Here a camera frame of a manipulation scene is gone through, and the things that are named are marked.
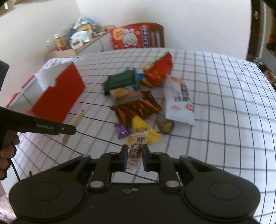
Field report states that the white noodle packet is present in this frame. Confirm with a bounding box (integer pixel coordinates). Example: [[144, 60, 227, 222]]
[[164, 75, 195, 125]]

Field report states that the round brown yellow snack cup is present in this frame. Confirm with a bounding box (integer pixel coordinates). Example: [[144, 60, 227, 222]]
[[157, 114, 174, 134]]

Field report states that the egg pastry clear packet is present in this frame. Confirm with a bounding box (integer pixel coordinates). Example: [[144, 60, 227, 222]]
[[109, 86, 143, 101]]

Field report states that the black cable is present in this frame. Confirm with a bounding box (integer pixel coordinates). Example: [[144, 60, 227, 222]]
[[9, 159, 22, 182]]

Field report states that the brown white small snack packet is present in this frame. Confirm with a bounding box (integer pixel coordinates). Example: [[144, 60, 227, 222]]
[[127, 132, 147, 171]]

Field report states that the blue snack packet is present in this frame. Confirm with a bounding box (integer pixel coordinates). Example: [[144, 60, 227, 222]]
[[125, 66, 145, 91]]

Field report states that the orange brown foil packet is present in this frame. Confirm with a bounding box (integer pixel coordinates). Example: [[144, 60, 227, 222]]
[[110, 90, 162, 126]]

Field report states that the red white cardboard box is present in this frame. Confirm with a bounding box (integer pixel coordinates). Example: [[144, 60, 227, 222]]
[[6, 61, 85, 123]]

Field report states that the white digital timer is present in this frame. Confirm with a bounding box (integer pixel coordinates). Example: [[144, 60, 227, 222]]
[[70, 40, 84, 50]]

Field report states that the white grid tablecloth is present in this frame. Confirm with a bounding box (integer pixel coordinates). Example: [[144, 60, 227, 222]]
[[13, 48, 275, 223]]

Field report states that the yellow snack packet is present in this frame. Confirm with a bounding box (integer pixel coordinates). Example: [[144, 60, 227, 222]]
[[131, 115, 162, 145]]

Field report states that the orange juice bottle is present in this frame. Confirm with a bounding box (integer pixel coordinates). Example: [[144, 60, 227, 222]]
[[54, 35, 67, 51]]

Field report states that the left hand with black glove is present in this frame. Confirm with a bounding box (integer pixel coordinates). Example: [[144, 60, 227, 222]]
[[1, 131, 20, 181]]

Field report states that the purple candy wrapper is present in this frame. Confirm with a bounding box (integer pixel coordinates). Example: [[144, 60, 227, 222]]
[[115, 124, 131, 139]]

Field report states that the tissue pack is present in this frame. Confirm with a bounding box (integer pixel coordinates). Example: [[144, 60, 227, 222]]
[[70, 31, 91, 43]]

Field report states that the dark green snack packet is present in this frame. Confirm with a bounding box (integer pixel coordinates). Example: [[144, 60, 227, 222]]
[[103, 69, 136, 95]]

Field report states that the wooden side cabinet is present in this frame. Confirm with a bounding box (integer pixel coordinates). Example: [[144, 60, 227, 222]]
[[45, 25, 115, 60]]

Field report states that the wooden chair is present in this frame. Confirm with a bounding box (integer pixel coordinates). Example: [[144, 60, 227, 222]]
[[129, 22, 165, 48]]

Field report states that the red yellow snack bag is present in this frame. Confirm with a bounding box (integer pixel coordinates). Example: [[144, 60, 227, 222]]
[[142, 52, 173, 88]]

